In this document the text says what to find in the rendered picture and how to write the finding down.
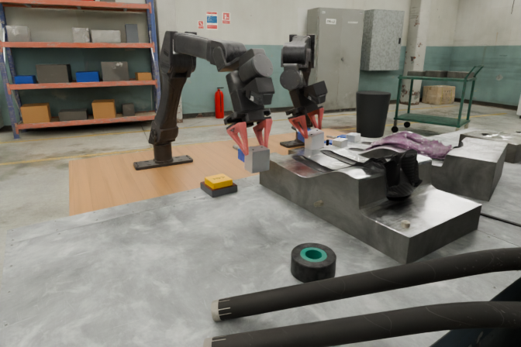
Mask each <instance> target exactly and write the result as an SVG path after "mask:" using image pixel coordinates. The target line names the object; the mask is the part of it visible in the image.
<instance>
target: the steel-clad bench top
mask: <svg viewBox="0 0 521 347"><path fill-rule="evenodd" d="M233 183H235V184H236V185H237V192H234V193H231V194H225V195H222V196H218V197H214V198H212V197H211V196H209V195H208V194H207V193H205V192H204V191H203V190H202V189H201V188H200V187H199V188H196V189H191V190H188V191H181V192H178V193H173V194H167V195H164V196H160V197H156V198H150V199H146V200H142V201H136V202H132V203H128V204H122V205H118V206H114V207H111V208H104V209H100V210H97V211H90V212H86V213H83V214H79V215H72V216H69V217H65V218H59V219H54V220H51V221H47V222H41V223H37V224H33V225H27V226H23V227H19V228H13V229H9V230H7V235H6V242H5V257H4V264H3V272H2V286H1V294H0V347H203V342H204V340H205V339H206V338H211V337H216V336H221V335H231V334H236V333H241V332H251V331H257V330H262V329H268V328H277V327H283V326H289V325H298V324H304V323H309V322H314V321H325V320H330V319H335V318H345V317H350V316H356V315H362V314H371V313H377V312H383V311H392V310H398V309H403V308H408V307H418V306H425V305H431V304H445V303H454V302H468V301H492V300H493V299H494V298H496V297H497V296H498V295H500V293H502V292H503V291H504V290H506V289H507V288H508V287H510V286H511V285H513V284H514V283H515V282H516V281H517V280H519V279H520V278H521V270H512V271H502V272H494V273H483V274H478V275H474V276H469V277H461V278H457V279H452V280H444V281H440V282H435V283H427V284H423V285H418V286H414V287H406V288H401V289H397V290H388V291H384V292H379V293H375V294H367V295H362V296H358V297H350V298H345V299H341V300H336V301H328V302H324V303H319V304H311V305H306V306H302V307H294V308H289V309H285V310H280V311H272V312H268V313H263V314H256V315H251V316H246V317H242V318H234V319H229V320H225V321H213V319H212V313H211V303H212V301H214V300H218V299H221V298H226V297H233V296H238V295H242V294H250V293H254V292H259V291H263V290H271V289H275V288H279V287H287V286H291V285H296V284H301V283H303V282H301V281H299V280H297V279H296V278H294V277H293V275H292V273H291V252H292V250H293V249H294V248H295V247H296V246H298V245H300V244H302V243H307V242H314V243H319V244H322V245H325V246H328V247H329V248H331V249H332V250H333V251H334V252H335V253H336V274H335V277H341V276H346V275H350V274H355V273H362V272H367V271H371V270H379V269H383V268H387V267H392V266H399V265H403V264H401V263H399V262H397V261H396V260H394V259H392V258H391V257H389V256H386V255H385V254H384V253H381V252H379V251H378V250H376V249H374V248H373V247H371V246H369V245H368V244H366V243H364V242H362V241H361V240H359V239H356V238H355V237H353V236H352V235H350V234H348V233H346V232H344V231H343V230H341V229H339V228H337V227H336V226H334V225H331V224H330V223H329V222H326V221H325V220H323V219H321V218H320V217H318V216H316V215H314V214H313V213H311V212H309V211H307V210H305V209H304V208H302V207H300V206H298V205H296V204H295V203H293V202H291V201H289V200H288V199H286V198H284V197H282V196H281V195H279V194H277V193H275V192H273V191H272V190H270V189H268V188H266V187H265V186H263V185H261V184H260V174H258V175H255V176H251V177H245V178H241V179H237V180H233ZM446 193H448V192H446ZM448 194H452V193H448ZM452 195H455V196H458V197H460V198H464V199H467V200H469V201H473V202H476V203H479V204H482V206H481V213H484V214H487V215H492V216H495V217H497V218H502V219H505V220H508V221H511V222H515V223H518V224H521V161H519V162H517V163H507V162H504V165H503V169H502V176H501V177H500V179H499V182H498V184H497V186H496V188H495V190H494V192H493V194H492V196H491V198H490V201H483V200H478V199H475V198H469V197H465V196H461V195H458V194H452ZM512 247H521V227H519V226H516V225H511V224H509V223H506V222H501V221H499V220H495V219H493V218H488V217H485V216H483V215H480V217H479V222H478V228H477V229H475V230H474V231H473V232H470V233H468V234H467V235H464V236H462V237H460V238H459V239H457V240H455V241H453V242H451V243H449V244H447V245H445V246H443V247H441V248H440V249H438V250H436V251H434V252H432V253H430V254H428V255H426V256H424V257H423V258H421V259H418V260H417V261H415V262H414V263H416V262H420V261H424V260H429V259H436V258H441V257H445V256H453V255H457V254H462V253H470V252H475V251H480V250H486V249H500V248H512ZM452 331H453V330H446V331H438V332H426V333H420V334H415V335H405V336H399V337H394V338H383V339H379V340H373V341H367V342H357V343H351V344H346V345H336V346H330V347H432V346H433V345H434V344H436V343H437V342H438V341H439V340H441V339H442V338H443V337H445V336H446V335H447V334H449V333H450V332H452Z"/></svg>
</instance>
